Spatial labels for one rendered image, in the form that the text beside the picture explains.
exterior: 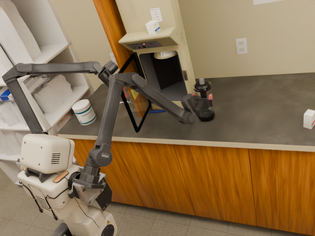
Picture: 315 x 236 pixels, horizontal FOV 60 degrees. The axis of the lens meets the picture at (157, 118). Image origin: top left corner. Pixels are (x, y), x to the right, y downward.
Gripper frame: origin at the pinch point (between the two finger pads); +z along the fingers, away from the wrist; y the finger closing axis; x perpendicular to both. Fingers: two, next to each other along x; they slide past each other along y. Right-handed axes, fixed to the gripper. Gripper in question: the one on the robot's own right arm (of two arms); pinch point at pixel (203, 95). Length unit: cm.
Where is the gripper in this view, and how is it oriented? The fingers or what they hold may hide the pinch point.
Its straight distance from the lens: 165.9
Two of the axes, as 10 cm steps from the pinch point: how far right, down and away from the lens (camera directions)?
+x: 2.0, 8.2, 5.3
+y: -9.0, -0.6, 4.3
